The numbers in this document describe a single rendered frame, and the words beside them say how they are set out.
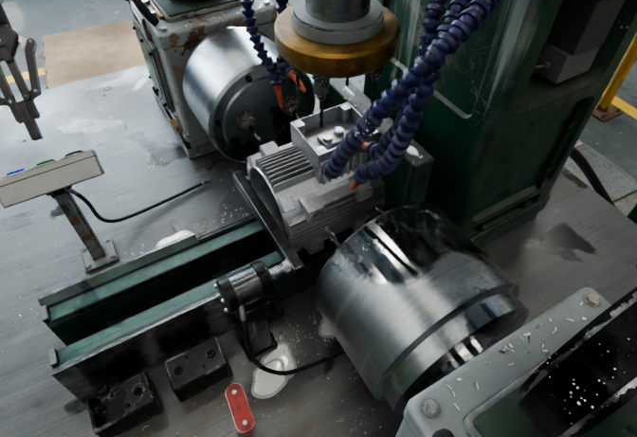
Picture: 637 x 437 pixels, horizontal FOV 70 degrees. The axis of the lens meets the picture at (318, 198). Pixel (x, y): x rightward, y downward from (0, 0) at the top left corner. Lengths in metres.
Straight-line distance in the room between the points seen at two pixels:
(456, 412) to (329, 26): 0.48
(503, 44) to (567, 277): 0.59
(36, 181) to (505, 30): 0.80
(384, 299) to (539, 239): 0.65
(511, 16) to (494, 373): 0.45
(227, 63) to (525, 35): 0.55
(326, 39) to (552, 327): 0.45
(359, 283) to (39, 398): 0.65
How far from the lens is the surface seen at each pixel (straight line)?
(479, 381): 0.55
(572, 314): 0.63
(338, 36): 0.64
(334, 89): 0.90
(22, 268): 1.21
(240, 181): 0.88
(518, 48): 0.71
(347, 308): 0.63
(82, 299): 0.95
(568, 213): 1.27
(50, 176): 0.95
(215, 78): 0.96
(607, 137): 3.00
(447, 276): 0.60
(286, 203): 0.76
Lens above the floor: 1.65
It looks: 48 degrees down
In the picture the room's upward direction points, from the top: straight up
